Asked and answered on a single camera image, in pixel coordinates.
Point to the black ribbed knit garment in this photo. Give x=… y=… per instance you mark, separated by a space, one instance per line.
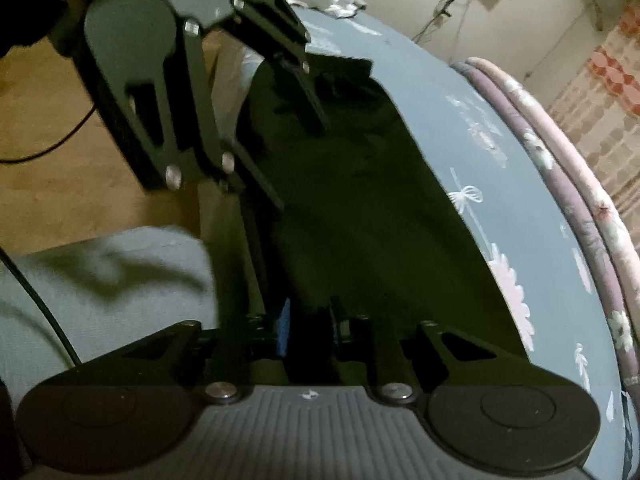
x=360 y=210

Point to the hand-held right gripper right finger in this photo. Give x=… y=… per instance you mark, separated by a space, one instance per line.
x=336 y=327

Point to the purple floral quilt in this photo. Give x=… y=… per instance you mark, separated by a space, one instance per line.
x=580 y=210

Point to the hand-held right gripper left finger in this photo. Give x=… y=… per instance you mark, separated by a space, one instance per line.
x=285 y=327

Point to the patterned window curtain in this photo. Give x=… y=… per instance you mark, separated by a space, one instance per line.
x=605 y=110

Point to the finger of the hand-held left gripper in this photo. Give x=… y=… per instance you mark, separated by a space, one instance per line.
x=200 y=110
x=280 y=30

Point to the pink floral quilt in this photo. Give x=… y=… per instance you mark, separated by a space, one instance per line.
x=615 y=220

